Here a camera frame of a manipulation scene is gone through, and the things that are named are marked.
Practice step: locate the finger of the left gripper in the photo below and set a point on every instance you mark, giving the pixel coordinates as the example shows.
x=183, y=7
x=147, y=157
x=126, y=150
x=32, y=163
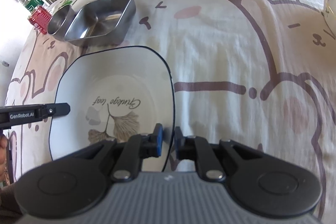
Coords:
x=54, y=110

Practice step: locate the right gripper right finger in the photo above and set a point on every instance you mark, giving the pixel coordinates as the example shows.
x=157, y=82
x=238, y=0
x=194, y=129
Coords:
x=199, y=150

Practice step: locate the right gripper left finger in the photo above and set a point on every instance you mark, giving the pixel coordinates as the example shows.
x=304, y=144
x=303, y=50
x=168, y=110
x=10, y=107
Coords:
x=132, y=153

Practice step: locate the white ginkgo leaf plate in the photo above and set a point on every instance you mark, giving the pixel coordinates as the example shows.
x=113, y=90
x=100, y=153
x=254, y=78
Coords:
x=113, y=95

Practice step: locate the small rounded steel bowl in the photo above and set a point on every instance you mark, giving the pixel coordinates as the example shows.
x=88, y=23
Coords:
x=60, y=22

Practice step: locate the rectangular steel tray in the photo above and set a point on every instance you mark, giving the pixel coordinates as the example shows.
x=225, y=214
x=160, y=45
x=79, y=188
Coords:
x=101, y=23

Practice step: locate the small floral scalloped bowl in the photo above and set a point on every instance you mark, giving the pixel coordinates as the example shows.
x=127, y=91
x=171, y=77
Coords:
x=329, y=13

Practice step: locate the person's left hand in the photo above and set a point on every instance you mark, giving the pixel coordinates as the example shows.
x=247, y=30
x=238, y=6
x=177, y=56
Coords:
x=3, y=157

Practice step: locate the red soda can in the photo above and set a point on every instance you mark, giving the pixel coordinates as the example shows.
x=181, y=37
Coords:
x=40, y=19

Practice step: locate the bear print tablecloth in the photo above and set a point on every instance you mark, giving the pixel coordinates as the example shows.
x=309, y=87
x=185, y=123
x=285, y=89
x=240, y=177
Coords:
x=259, y=72

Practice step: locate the green snack packet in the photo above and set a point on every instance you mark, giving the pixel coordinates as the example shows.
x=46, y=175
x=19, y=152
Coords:
x=66, y=2

